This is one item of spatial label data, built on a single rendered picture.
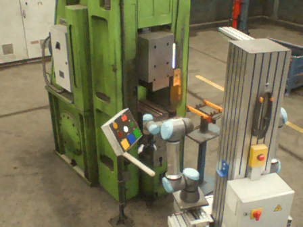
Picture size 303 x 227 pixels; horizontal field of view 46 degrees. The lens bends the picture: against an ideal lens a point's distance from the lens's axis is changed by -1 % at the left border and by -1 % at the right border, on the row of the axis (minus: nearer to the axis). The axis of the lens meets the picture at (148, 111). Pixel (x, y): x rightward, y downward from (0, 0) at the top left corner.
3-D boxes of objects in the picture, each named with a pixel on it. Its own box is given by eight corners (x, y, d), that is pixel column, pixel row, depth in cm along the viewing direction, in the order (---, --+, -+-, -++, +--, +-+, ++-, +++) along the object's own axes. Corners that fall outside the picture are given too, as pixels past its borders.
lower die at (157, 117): (168, 119, 358) (168, 111, 354) (152, 125, 347) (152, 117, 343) (141, 105, 387) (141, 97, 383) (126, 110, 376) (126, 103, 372)
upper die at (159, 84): (168, 86, 342) (169, 76, 338) (152, 91, 331) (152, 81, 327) (141, 73, 371) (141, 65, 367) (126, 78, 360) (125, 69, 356)
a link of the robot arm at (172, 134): (187, 192, 255) (187, 121, 236) (168, 197, 250) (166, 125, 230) (179, 184, 265) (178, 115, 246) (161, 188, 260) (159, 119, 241)
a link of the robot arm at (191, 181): (201, 188, 260) (203, 173, 254) (184, 193, 255) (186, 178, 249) (193, 179, 270) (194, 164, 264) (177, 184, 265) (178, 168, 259)
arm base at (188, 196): (202, 201, 262) (203, 190, 258) (183, 205, 259) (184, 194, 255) (195, 188, 275) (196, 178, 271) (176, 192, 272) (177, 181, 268)
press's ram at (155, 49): (179, 73, 346) (180, 32, 328) (148, 82, 324) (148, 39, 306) (151, 62, 375) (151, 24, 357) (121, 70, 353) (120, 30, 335)
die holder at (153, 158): (180, 154, 382) (182, 117, 362) (153, 167, 361) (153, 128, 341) (147, 134, 421) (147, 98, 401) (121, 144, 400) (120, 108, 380)
